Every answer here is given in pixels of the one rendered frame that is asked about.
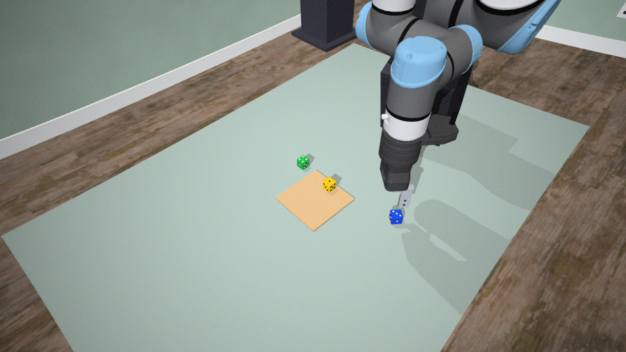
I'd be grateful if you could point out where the blue die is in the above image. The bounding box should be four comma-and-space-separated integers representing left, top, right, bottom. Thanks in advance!
389, 209, 403, 224

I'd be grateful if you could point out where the tan flat mat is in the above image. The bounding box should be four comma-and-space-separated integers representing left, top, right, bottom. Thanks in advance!
275, 170, 355, 232

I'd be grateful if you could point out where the yellow die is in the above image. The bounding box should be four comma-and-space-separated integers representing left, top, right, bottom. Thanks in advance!
323, 177, 336, 192

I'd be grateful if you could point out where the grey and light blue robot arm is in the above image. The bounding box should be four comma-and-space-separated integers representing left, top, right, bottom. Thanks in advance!
355, 0, 561, 122

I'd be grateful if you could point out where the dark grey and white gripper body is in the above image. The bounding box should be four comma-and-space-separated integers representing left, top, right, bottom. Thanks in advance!
379, 109, 459, 192

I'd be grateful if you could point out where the green die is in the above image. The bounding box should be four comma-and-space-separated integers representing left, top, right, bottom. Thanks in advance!
297, 155, 310, 170

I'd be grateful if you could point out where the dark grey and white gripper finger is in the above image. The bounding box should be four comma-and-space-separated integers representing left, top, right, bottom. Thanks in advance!
398, 184, 414, 208

